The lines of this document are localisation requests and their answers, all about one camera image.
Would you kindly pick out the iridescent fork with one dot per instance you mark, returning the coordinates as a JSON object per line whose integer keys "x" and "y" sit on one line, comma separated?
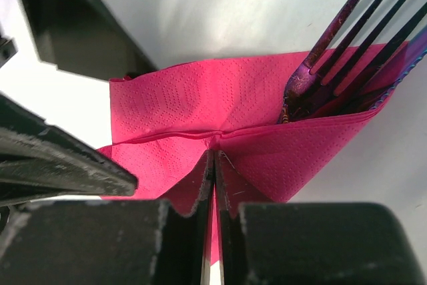
{"x": 329, "y": 85}

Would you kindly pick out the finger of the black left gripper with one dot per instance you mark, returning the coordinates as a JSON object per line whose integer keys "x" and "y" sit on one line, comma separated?
{"x": 42, "y": 161}
{"x": 83, "y": 37}

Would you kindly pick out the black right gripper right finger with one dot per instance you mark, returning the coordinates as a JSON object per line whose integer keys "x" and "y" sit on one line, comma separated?
{"x": 263, "y": 242}

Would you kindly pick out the pink paper napkin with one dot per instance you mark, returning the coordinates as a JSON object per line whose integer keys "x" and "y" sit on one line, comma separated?
{"x": 162, "y": 122}

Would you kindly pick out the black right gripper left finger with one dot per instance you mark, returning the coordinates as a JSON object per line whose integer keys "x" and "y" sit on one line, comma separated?
{"x": 162, "y": 241}

